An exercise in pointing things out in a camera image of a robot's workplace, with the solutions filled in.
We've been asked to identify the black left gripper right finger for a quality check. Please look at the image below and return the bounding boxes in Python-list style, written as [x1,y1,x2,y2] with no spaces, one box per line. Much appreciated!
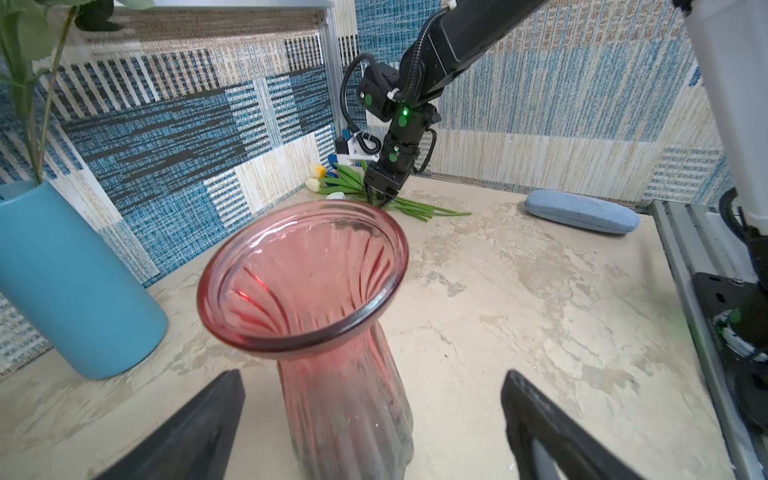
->
[501,370,639,480]

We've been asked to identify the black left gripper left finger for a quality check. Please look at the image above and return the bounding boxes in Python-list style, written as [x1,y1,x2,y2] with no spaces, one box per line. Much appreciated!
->
[98,370,245,479]

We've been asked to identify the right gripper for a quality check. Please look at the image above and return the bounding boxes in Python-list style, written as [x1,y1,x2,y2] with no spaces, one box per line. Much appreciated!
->
[363,129,429,201]

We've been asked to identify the tulip bunch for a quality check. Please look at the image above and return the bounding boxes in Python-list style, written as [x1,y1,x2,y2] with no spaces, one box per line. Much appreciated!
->
[305,161,471,222]

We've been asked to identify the red ribbed glass vase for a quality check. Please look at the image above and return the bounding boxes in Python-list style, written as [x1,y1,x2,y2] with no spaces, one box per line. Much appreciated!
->
[197,200,414,479]

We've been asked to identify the blue ceramic vase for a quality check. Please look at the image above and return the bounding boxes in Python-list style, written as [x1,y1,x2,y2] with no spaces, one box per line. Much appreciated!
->
[1,181,168,380]

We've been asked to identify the pale blue rose bouquet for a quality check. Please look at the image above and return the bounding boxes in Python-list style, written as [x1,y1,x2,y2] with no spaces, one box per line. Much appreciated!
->
[1,0,122,185]

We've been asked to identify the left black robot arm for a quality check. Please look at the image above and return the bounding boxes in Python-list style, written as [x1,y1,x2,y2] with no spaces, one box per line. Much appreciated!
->
[334,1,767,479]

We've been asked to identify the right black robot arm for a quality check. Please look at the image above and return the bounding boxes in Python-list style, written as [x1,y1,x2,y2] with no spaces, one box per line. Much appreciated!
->
[339,0,545,207]

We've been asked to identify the blue grey oval pad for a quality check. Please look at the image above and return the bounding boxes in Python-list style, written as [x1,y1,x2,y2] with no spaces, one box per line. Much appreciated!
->
[525,190,640,235]

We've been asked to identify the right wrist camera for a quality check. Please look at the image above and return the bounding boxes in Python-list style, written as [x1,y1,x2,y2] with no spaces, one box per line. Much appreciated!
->
[329,129,382,166]

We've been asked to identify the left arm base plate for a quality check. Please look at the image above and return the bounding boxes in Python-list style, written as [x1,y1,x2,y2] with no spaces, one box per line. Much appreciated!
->
[692,272,767,434]

